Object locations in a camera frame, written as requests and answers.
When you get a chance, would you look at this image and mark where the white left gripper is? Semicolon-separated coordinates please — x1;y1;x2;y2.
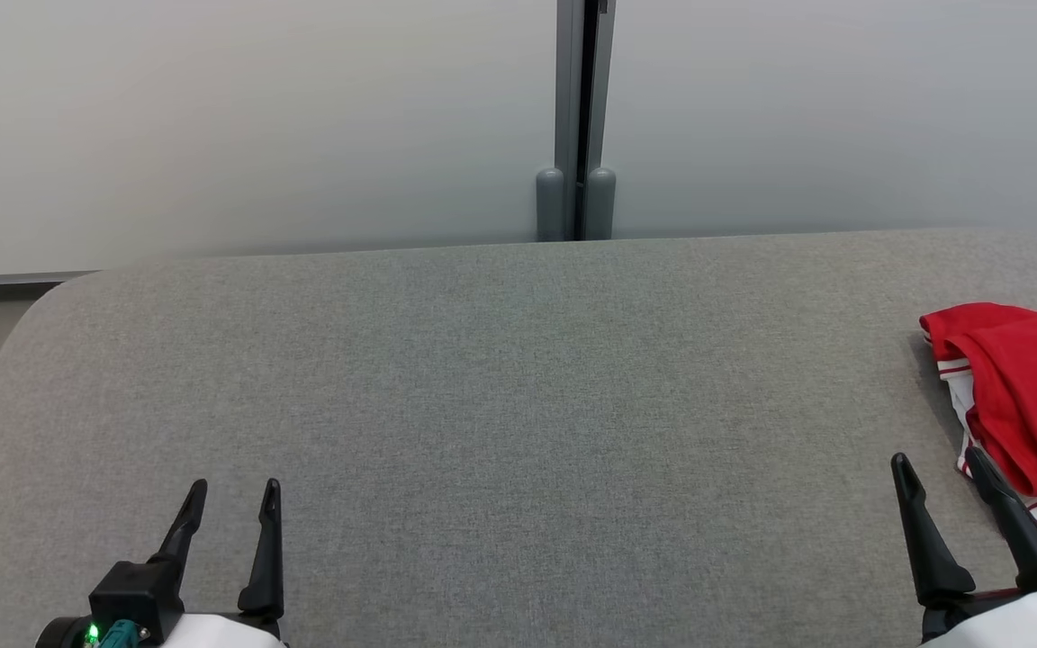
156;479;290;648

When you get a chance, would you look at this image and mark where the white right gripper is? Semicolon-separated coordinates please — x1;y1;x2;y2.
891;446;1037;648

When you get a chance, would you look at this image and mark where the black cable with teal plug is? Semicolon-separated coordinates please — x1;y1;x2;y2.
97;619;146;648

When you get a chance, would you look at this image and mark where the grey partition base rail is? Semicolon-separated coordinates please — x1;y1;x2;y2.
0;270;104;292

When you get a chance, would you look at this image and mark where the grey partition post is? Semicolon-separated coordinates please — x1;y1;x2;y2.
535;0;586;243
585;0;618;241

